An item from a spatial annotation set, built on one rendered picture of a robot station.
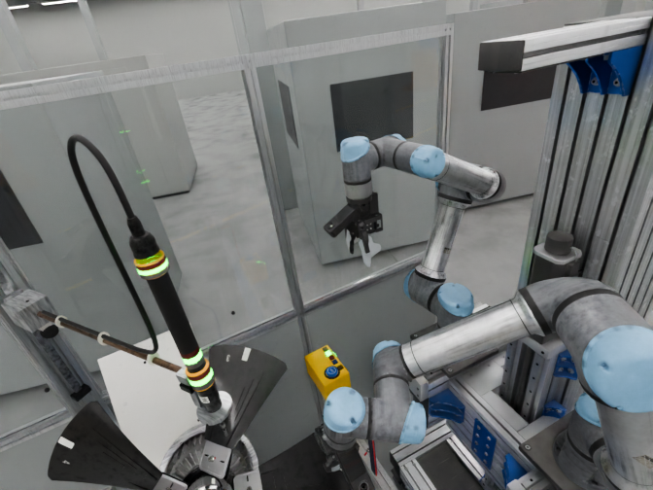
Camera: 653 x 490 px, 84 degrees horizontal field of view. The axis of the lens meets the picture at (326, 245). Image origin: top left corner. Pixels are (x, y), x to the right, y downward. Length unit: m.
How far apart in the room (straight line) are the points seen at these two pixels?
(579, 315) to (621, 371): 0.10
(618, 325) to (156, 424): 1.11
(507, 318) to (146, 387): 0.97
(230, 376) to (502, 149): 4.17
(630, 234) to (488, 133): 3.59
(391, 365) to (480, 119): 3.82
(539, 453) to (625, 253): 0.57
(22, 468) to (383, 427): 1.47
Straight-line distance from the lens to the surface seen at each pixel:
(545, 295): 0.77
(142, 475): 1.02
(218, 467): 1.02
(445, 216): 1.31
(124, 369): 1.24
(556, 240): 1.05
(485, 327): 0.78
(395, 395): 0.78
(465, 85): 4.26
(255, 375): 0.98
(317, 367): 1.34
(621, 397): 0.70
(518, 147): 4.84
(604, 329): 0.69
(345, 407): 0.73
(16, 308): 1.21
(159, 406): 1.23
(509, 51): 0.72
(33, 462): 1.91
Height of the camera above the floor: 2.07
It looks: 30 degrees down
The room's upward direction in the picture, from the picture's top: 8 degrees counter-clockwise
